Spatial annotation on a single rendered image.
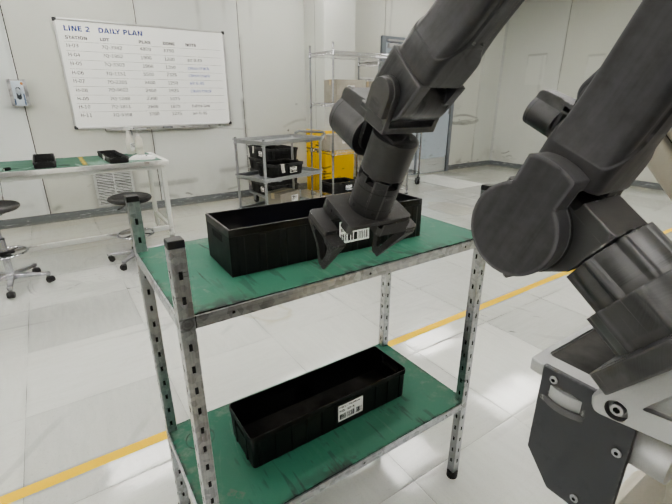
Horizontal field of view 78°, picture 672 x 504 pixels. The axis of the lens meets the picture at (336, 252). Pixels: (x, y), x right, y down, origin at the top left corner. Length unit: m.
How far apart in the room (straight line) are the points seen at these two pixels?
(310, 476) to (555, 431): 0.85
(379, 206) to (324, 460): 0.95
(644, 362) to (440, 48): 0.30
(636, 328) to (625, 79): 0.16
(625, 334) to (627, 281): 0.04
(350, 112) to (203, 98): 5.33
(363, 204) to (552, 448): 0.37
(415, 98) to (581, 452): 0.42
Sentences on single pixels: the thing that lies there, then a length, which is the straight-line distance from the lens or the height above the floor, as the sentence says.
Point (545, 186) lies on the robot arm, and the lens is 0.34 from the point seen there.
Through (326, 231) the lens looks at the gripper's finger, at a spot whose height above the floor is 1.17.
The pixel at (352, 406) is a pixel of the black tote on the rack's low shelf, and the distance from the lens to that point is 1.42.
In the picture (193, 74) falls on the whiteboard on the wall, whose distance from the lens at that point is 5.83.
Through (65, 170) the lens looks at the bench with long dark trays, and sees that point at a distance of 4.06.
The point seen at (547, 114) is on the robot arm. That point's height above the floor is 1.30.
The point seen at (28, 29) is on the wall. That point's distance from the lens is 5.64.
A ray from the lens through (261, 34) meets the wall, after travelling 6.22.
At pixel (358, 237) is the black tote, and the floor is 0.98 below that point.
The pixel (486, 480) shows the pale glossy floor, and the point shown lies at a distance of 1.85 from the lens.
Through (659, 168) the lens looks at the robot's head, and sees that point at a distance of 0.48.
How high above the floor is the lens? 1.33
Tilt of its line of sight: 20 degrees down
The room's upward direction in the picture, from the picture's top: straight up
